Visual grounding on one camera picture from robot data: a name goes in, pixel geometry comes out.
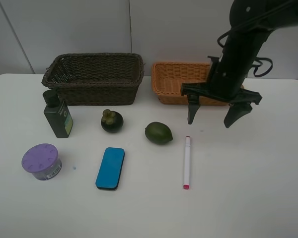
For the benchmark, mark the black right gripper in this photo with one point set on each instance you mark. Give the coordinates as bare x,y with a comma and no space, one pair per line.
222,85

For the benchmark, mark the green lime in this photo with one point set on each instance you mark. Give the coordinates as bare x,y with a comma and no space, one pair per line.
158,133

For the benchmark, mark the white pink-capped marker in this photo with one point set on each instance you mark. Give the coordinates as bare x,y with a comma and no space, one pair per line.
187,163

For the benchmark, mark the dark green square bottle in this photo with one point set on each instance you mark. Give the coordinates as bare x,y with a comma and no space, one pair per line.
57,114

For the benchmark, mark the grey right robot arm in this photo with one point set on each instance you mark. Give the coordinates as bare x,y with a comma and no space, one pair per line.
252,22

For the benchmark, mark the orange wicker basket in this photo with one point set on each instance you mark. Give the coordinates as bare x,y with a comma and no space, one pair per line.
167,78

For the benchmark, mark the dark purple mangosteen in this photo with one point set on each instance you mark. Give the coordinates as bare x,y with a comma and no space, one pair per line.
111,121

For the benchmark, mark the dark brown wicker basket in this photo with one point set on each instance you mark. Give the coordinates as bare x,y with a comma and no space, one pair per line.
96,79

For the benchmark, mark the blue whiteboard eraser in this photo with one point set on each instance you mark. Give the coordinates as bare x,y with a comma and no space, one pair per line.
109,173

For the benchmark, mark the purple-lidded round jar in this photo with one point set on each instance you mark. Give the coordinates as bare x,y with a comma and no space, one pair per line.
42,161

